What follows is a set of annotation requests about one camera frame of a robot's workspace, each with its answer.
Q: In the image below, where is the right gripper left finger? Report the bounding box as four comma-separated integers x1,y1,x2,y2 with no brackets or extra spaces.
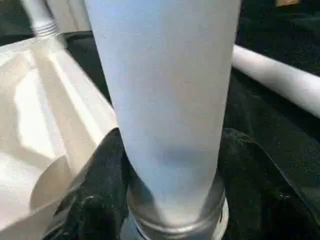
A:
47,127,137,240

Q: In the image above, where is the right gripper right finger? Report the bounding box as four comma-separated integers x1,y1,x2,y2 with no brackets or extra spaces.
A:
217,127,320,240

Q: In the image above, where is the white plastic table top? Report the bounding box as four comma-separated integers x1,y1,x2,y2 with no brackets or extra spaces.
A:
0,32,121,240

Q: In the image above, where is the white plastic table leg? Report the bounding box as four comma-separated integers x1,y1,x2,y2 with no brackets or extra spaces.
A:
231,44,320,120
84,0,242,240
20,0,67,40

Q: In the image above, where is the black mat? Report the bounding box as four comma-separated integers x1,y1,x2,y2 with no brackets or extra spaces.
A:
0,0,320,240

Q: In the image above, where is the small yellow label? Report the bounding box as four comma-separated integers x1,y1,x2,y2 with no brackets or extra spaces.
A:
275,0,302,7

